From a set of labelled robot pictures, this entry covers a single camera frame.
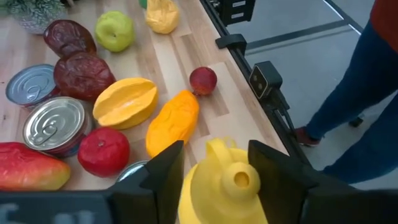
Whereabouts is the silver tin can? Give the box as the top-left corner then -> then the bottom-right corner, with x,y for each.
115,160 -> 149,183
5,63 -> 60,110

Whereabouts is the black camera cable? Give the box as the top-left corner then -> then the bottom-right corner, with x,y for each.
264,90 -> 299,138

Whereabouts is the red pomegranate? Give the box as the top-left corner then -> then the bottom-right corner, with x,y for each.
189,66 -> 218,96

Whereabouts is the yellow plastic bottle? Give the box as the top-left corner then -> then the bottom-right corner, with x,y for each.
177,136 -> 269,224

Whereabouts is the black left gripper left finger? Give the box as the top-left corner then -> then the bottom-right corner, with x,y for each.
108,139 -> 185,224

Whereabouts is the orange yellow mango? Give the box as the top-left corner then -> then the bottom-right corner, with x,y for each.
145,89 -> 200,159

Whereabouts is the small black camera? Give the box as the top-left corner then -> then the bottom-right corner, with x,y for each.
248,60 -> 284,100

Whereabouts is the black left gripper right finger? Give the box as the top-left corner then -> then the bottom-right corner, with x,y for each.
248,139 -> 321,224

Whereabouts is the white round object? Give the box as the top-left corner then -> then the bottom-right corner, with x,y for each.
22,96 -> 93,158

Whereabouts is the dark red wrinkled fruit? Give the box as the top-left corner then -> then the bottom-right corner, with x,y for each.
43,19 -> 97,58
53,52 -> 116,102

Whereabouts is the green succulent plant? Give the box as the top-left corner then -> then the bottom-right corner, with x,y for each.
0,0 -> 69,35

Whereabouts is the black metal table frame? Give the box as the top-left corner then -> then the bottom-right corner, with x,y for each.
198,0 -> 312,166

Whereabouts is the black frame clamp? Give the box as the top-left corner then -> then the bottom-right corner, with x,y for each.
215,33 -> 248,50

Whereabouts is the person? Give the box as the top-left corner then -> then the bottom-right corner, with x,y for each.
295,0 -> 398,184

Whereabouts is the green apple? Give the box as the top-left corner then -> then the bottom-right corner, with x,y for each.
95,11 -> 136,53

